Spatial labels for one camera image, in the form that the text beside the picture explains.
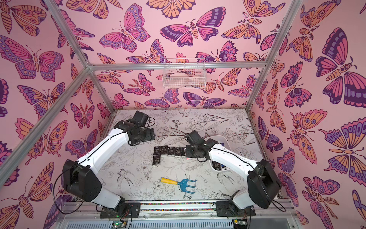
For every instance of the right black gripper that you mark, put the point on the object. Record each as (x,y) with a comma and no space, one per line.
(190,151)

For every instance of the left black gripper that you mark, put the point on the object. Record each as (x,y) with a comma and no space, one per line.
(151,136)

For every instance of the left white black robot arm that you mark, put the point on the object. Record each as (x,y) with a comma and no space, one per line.
(80,177)

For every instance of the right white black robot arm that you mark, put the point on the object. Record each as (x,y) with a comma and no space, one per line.
(263,184)

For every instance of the blue yellow toy rake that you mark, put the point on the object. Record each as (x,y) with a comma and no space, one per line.
(183,185)

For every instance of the green circuit board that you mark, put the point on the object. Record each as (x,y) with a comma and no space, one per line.
(119,225)

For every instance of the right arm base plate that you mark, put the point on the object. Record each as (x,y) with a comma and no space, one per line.
(229,209)

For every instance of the white wire wall basket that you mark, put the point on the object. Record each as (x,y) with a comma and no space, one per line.
(185,73)

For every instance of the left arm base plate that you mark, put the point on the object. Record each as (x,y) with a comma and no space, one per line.
(122,211)

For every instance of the aluminium mounting rail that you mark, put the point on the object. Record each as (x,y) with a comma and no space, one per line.
(193,209)

